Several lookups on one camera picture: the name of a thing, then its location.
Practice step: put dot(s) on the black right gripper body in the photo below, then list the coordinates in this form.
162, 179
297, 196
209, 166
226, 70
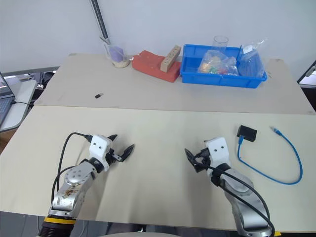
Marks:
203, 159

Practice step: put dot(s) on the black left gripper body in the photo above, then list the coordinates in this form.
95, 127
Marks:
111, 155

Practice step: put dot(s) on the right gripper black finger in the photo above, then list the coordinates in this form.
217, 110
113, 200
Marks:
197, 168
190, 155

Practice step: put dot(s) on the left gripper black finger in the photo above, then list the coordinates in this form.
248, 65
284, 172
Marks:
128, 151
113, 137

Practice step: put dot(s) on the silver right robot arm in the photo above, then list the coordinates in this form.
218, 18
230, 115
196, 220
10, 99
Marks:
243, 197

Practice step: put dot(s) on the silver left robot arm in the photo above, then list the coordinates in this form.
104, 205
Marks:
74, 182

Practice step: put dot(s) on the black adapter box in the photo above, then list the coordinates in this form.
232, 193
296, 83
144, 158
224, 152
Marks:
248, 134

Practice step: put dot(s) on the small black adapter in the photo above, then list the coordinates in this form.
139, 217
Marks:
99, 95

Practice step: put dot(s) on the red foam block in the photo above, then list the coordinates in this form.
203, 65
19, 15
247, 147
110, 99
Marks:
148, 64

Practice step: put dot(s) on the blue plastic bin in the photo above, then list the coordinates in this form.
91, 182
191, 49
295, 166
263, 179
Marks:
222, 79

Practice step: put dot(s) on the glass beaker with purple scoop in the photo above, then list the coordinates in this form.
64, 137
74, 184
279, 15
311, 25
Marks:
118, 55

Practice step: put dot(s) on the plastic bag of colourful pieces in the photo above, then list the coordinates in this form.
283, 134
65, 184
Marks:
217, 64

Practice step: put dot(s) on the wooden block with holes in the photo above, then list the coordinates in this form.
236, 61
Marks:
169, 58

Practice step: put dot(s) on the grey side table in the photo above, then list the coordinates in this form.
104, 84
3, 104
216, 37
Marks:
22, 98

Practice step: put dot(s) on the plastic bag of dark parts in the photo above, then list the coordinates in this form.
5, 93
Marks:
251, 61

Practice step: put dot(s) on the grey laptop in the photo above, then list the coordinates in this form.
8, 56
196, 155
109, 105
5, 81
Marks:
4, 98

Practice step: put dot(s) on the clear glass cup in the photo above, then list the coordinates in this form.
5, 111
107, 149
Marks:
220, 42

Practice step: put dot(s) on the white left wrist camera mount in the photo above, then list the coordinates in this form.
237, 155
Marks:
98, 148

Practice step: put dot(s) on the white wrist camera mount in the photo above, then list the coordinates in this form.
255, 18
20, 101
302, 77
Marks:
219, 153
98, 148

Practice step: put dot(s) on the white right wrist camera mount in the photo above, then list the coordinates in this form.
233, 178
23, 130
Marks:
219, 153

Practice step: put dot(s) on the dark monitor with white frame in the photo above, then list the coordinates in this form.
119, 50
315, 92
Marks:
308, 74

